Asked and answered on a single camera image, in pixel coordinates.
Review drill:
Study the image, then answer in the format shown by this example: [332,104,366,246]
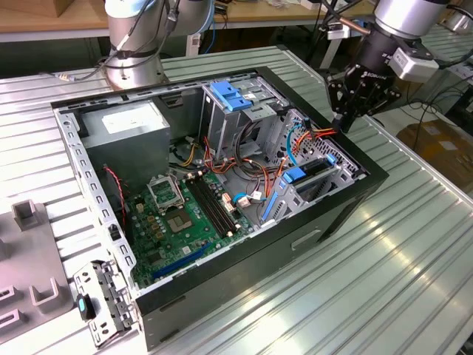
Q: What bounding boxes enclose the blue plastic drive latch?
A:
[209,81,252,113]

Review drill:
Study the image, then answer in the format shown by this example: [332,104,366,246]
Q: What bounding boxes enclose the CPU socket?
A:
[166,210,195,234]

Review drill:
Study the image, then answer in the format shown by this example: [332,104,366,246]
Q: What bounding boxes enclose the bundle of coloured wires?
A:
[168,135,293,203]

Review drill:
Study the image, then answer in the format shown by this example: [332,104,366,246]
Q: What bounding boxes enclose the small white wrist camera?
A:
[327,22,351,41]

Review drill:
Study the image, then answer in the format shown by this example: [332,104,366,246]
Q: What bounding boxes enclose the grey parts rack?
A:
[0,199,75,334]

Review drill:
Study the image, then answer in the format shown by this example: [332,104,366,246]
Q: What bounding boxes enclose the grey power supply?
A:
[80,100,171,186]

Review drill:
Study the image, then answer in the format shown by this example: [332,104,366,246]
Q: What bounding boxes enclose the grey optical drive cage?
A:
[199,75,289,163]

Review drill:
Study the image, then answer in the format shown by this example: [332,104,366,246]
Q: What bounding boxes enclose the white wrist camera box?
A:
[388,47,440,83]

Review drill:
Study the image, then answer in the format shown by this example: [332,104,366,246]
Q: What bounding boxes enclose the black open PC case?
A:
[50,65,389,351]

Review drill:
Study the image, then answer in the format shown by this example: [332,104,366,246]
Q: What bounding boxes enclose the metal slat side table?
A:
[421,21,473,108]

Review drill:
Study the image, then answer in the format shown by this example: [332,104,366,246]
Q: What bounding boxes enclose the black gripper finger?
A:
[327,73,360,132]
[347,84,402,132]

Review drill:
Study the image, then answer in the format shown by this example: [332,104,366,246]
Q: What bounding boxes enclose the blue data wire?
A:
[286,124,310,167]

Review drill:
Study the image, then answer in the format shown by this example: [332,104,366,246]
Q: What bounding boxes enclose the hard disk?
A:
[260,154,338,223]

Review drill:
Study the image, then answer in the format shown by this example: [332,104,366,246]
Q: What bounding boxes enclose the brown cardboard box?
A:
[397,118,473,186]

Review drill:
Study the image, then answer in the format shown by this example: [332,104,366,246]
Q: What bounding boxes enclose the black RAM slot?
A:
[196,173,240,232]
[187,177,231,238]

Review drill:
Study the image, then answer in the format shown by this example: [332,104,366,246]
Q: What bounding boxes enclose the metal rear slot bracket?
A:
[73,260,142,349]

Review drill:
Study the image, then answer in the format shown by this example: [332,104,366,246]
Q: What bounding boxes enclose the metal socket cover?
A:
[146,173,186,214]

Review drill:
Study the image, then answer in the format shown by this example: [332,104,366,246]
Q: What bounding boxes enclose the green motherboard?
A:
[125,172,256,288]

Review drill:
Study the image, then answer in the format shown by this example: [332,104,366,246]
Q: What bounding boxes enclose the black cable with metal connector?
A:
[36,55,123,83]

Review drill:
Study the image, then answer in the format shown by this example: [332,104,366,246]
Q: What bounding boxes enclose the black case fan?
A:
[101,165,129,237]

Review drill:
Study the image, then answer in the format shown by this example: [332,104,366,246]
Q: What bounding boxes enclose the grey metal disk bay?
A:
[256,155,367,229]

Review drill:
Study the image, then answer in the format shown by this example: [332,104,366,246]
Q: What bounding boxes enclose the black tripod stand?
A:
[306,0,352,71]

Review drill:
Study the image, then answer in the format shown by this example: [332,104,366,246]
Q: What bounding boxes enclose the blue expansion slot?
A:
[151,242,212,280]

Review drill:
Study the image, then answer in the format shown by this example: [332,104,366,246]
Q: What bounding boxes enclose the wooden desk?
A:
[0,0,378,44]

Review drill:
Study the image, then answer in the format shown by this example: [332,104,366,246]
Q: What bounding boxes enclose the black latch with blue mark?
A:
[75,294,97,321]

